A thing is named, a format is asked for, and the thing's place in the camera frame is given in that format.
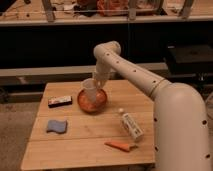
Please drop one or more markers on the orange toy carrot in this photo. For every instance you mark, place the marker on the orange toy carrot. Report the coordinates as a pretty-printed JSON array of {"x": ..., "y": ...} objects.
[{"x": 121, "y": 146}]

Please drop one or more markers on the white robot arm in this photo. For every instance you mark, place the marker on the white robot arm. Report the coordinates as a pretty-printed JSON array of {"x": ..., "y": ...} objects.
[{"x": 181, "y": 134}]

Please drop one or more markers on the long wooden shelf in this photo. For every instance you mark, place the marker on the long wooden shelf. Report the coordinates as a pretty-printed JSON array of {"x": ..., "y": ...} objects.
[{"x": 91, "y": 12}]

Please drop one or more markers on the white plastic bottle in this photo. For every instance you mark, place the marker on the white plastic bottle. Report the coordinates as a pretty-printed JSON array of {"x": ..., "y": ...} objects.
[{"x": 130, "y": 125}]

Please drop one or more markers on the white ceramic cup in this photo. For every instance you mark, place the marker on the white ceramic cup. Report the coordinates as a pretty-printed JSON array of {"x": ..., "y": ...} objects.
[{"x": 90, "y": 88}]

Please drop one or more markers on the wooden table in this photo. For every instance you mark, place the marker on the wooden table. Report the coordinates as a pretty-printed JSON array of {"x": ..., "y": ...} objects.
[{"x": 83, "y": 144}]

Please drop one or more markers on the black box on right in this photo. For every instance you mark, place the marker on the black box on right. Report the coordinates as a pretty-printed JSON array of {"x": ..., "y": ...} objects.
[{"x": 193, "y": 59}]

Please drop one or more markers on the orange ceramic bowl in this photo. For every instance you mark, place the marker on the orange ceramic bowl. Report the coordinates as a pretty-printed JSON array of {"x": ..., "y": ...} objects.
[{"x": 92, "y": 104}]

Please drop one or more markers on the blue sponge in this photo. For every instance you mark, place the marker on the blue sponge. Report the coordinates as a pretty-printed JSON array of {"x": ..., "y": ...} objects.
[{"x": 59, "y": 127}]

